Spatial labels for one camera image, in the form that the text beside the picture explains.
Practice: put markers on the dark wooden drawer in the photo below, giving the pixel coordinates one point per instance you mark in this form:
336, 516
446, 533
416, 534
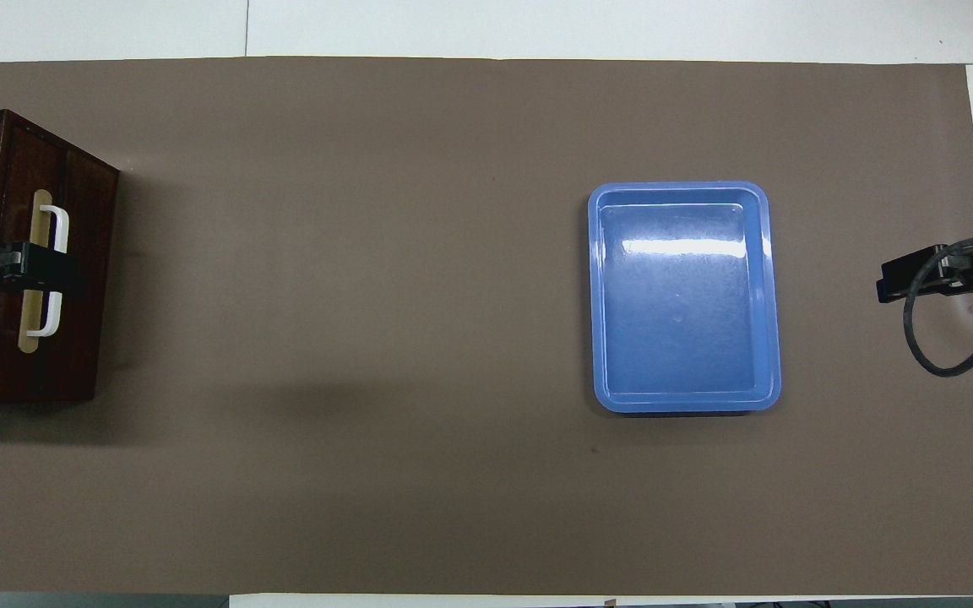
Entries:
22, 169

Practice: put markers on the blue plastic tray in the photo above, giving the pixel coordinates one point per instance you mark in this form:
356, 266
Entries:
681, 321

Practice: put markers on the brown table mat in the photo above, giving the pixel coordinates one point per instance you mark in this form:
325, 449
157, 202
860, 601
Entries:
368, 338

